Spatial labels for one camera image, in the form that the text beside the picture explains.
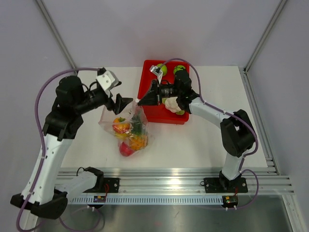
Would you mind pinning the toy cauliflower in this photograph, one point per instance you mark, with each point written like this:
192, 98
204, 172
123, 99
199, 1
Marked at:
171, 105

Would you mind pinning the green toy apple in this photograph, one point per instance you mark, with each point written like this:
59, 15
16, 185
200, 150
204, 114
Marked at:
163, 68

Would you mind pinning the toy pineapple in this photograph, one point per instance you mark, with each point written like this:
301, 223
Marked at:
138, 136

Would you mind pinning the circuit board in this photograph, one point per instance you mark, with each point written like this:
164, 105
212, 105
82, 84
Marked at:
99, 199
230, 201

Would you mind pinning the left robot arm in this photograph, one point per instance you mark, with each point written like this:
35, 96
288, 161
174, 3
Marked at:
40, 196

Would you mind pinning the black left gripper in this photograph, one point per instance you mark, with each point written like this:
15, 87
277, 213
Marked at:
118, 106

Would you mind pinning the red toy tomato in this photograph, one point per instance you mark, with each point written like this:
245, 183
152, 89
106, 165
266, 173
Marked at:
121, 126

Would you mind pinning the red toy apple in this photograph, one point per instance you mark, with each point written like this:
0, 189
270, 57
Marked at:
125, 150

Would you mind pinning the aluminium frame post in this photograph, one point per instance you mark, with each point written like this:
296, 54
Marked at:
265, 35
55, 33

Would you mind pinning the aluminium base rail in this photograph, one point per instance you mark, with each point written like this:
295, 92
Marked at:
186, 181

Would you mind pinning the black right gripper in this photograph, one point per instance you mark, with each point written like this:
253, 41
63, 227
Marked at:
151, 98

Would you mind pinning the left circuit board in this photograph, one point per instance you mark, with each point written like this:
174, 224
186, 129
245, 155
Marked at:
99, 199

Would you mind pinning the right circuit board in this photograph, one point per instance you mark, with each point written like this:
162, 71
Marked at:
230, 201

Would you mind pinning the left aluminium frame post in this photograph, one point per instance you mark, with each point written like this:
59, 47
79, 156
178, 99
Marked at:
55, 33

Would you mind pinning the toy watermelon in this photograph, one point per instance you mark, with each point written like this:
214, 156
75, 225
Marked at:
178, 68

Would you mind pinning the clear zip top bag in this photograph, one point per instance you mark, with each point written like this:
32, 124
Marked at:
108, 117

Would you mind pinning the white slotted cable duct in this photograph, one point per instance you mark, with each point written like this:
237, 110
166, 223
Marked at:
150, 200

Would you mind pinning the right aluminium frame post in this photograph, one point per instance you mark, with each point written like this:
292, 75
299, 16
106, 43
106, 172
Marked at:
265, 35

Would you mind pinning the right side aluminium rail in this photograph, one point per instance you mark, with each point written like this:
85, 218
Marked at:
260, 128

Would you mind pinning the red plastic tray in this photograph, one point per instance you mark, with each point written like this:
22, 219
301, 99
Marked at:
159, 114

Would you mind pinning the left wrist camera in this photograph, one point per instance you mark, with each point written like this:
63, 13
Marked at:
107, 79

